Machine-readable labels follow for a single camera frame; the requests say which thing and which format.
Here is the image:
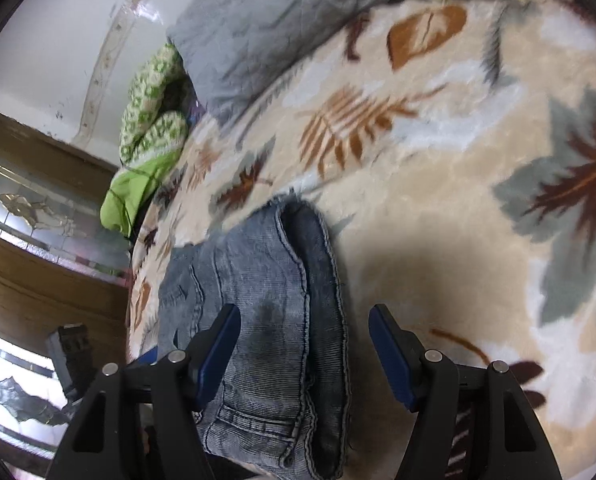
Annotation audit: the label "brown wooden wardrobe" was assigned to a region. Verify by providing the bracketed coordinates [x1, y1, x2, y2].
[0, 102, 133, 463]

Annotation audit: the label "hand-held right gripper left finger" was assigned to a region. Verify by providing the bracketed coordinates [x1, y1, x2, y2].
[45, 304, 242, 480]

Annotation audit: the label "lime green cloth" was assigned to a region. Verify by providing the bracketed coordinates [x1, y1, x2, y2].
[100, 152, 179, 237]

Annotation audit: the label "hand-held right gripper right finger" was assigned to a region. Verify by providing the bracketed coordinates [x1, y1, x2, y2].
[369, 304, 564, 480]

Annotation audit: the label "grey quilted pillow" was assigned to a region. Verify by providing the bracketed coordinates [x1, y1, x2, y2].
[167, 0, 441, 126]

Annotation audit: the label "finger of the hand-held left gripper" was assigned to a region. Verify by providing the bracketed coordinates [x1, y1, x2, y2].
[45, 325, 94, 402]

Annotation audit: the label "patterned glass door panel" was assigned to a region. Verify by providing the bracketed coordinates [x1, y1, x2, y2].
[0, 325, 78, 461]
[0, 152, 133, 281]

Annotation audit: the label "green white patterned blanket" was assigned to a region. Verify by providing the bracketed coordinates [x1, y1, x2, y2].
[119, 42, 193, 166]

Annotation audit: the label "beige leaf print blanket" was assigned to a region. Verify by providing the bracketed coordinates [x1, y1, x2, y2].
[125, 0, 596, 480]

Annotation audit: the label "grey-blue denim pants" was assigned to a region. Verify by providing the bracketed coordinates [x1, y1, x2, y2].
[155, 195, 351, 480]

